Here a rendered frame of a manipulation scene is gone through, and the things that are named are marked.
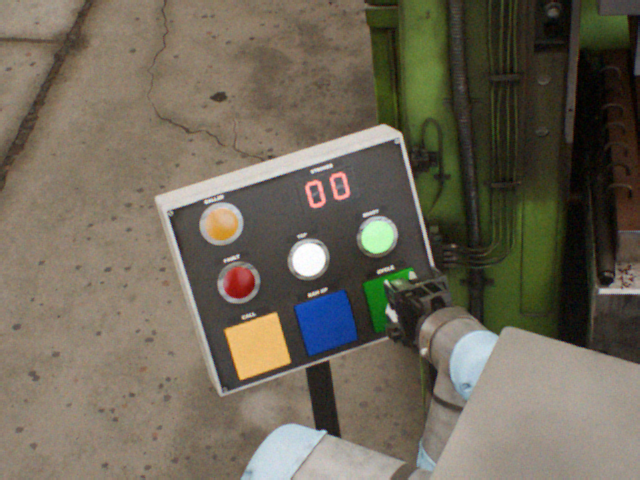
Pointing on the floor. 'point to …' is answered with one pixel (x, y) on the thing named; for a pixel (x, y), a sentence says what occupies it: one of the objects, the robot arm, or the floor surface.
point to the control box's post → (323, 398)
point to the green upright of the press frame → (502, 300)
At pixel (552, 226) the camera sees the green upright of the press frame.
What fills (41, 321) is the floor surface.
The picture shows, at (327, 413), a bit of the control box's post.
